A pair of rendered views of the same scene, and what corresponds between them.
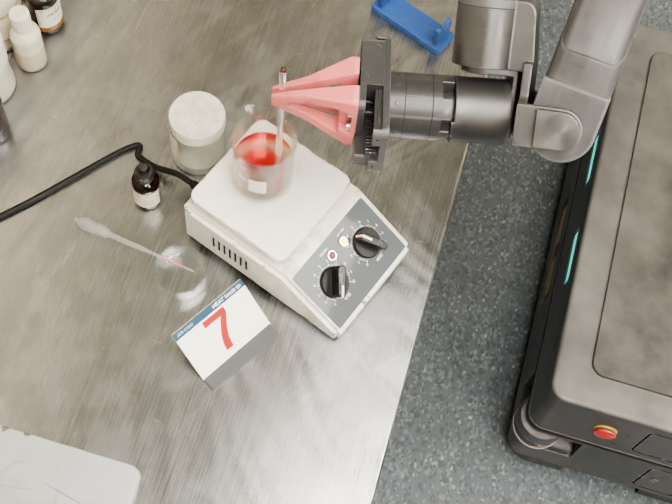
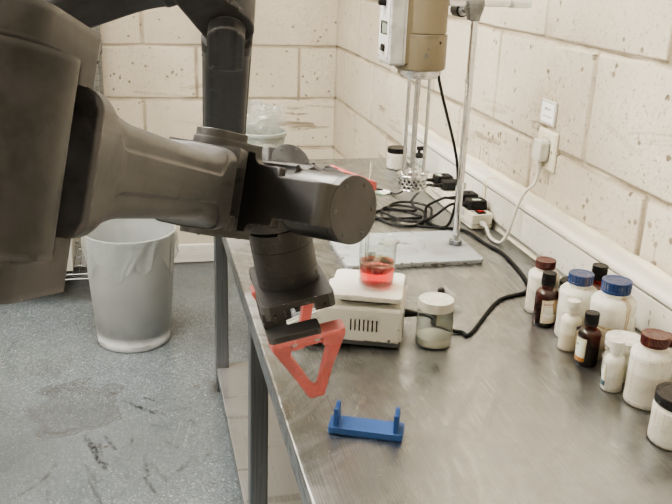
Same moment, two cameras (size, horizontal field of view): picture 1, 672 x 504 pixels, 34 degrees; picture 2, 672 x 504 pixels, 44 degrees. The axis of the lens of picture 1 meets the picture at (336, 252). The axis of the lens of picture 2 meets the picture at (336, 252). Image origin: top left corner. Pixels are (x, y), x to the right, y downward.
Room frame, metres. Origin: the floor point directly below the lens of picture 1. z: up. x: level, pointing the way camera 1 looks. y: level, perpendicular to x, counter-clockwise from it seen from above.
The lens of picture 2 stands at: (1.71, -0.42, 1.35)
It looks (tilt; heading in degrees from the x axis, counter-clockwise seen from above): 20 degrees down; 160
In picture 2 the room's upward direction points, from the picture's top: 2 degrees clockwise
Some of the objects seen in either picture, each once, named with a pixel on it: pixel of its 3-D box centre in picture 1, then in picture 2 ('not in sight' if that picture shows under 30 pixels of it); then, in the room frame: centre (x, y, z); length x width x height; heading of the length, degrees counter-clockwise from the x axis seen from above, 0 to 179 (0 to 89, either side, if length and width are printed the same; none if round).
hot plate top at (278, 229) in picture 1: (271, 189); (368, 285); (0.52, 0.08, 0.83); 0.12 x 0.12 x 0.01; 63
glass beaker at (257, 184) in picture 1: (262, 156); (378, 263); (0.53, 0.09, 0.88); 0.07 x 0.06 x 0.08; 41
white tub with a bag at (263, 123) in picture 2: not in sight; (261, 136); (-0.56, 0.17, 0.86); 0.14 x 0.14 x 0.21
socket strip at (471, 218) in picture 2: not in sight; (452, 197); (-0.13, 0.57, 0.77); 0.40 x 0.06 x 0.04; 174
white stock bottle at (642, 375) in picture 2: not in sight; (650, 368); (0.85, 0.38, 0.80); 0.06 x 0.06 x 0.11
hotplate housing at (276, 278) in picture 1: (289, 223); (351, 308); (0.51, 0.05, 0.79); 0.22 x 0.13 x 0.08; 63
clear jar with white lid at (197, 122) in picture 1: (198, 134); (434, 320); (0.59, 0.17, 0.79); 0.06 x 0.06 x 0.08
